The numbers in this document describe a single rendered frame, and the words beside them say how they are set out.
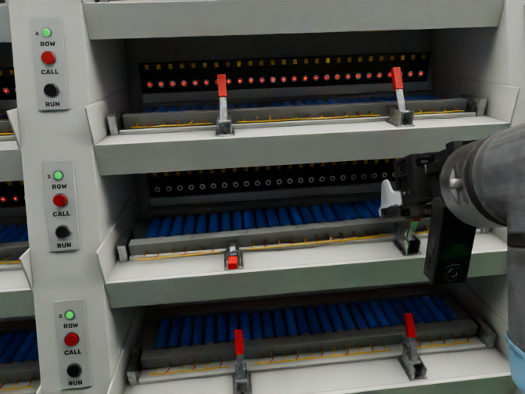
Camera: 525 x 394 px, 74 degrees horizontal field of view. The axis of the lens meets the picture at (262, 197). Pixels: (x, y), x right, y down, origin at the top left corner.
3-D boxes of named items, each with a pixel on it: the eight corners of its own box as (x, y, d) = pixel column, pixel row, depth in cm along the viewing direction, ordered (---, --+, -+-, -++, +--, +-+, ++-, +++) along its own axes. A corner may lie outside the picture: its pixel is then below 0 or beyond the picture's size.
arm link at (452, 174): (562, 223, 33) (464, 231, 32) (520, 224, 37) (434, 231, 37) (548, 129, 33) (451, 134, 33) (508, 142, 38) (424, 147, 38)
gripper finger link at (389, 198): (380, 183, 59) (413, 173, 50) (383, 218, 58) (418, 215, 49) (362, 184, 58) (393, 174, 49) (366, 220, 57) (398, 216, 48)
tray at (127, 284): (508, 274, 55) (526, 220, 51) (110, 309, 50) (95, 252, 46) (437, 215, 73) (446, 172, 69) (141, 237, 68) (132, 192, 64)
